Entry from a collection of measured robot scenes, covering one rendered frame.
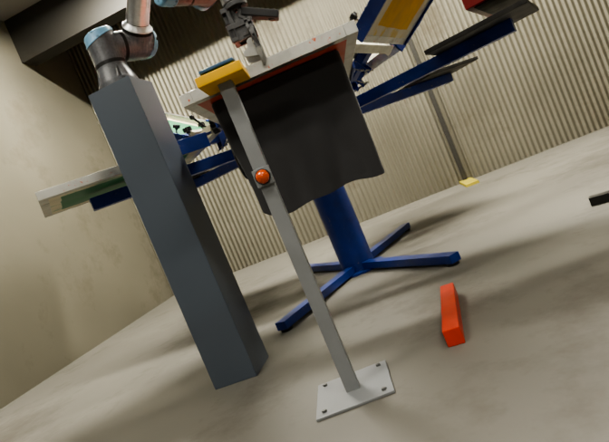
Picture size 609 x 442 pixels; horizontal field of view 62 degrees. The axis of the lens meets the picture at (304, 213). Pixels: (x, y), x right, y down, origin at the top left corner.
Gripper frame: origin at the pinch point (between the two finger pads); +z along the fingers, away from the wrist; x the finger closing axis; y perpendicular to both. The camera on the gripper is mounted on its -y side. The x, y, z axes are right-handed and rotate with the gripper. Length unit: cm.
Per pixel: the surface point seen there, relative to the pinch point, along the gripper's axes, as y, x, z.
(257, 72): 3.5, 1.9, 2.0
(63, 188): 101, -51, 1
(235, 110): 12.1, 21.1, 13.6
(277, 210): 12.0, 21.1, 43.0
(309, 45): -14.0, 1.9, 1.0
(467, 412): -13, 51, 98
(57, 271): 241, -256, 25
